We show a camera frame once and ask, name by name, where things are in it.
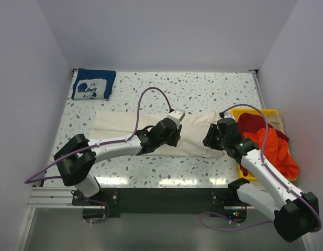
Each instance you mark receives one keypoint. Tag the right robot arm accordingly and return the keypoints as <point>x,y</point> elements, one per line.
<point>293,212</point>

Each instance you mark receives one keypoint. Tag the cream white t shirt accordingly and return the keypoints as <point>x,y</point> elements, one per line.
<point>111,124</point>

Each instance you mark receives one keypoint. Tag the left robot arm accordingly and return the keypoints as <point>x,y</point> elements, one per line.
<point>75,160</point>

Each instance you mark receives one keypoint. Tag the yellow plastic bin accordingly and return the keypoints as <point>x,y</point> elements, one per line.
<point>239,112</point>

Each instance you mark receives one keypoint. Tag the orange t shirt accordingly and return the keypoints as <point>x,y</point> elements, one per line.
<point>276,150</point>

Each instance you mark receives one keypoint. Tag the folded blue printed t shirt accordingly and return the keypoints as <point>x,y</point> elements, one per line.
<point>93,84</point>

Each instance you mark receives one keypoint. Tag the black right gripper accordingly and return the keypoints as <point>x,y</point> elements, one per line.
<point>208,140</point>

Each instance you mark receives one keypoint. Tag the beige t shirt in bin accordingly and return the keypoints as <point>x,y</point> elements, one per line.
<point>276,122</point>

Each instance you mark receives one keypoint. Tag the dark red t shirt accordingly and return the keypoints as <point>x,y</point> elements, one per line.
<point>251,121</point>

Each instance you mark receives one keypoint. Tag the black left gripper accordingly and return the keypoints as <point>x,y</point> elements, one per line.
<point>176,137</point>

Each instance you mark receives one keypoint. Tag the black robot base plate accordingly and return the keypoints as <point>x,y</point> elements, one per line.
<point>113,202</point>

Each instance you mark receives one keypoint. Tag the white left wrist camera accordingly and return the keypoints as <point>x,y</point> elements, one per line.
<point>177,115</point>

